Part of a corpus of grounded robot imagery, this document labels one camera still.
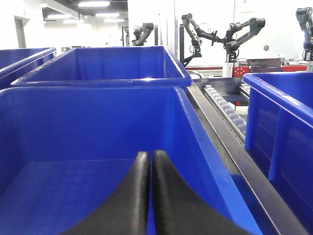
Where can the white roller track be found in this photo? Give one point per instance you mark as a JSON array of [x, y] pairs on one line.
[[232, 118]]

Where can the blue plastic bin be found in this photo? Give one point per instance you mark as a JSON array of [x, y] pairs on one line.
[[279, 135], [109, 67], [65, 150]]

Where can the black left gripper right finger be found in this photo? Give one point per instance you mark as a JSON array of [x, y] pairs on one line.
[[179, 210]]

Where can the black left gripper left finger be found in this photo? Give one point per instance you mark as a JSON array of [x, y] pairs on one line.
[[125, 211]]

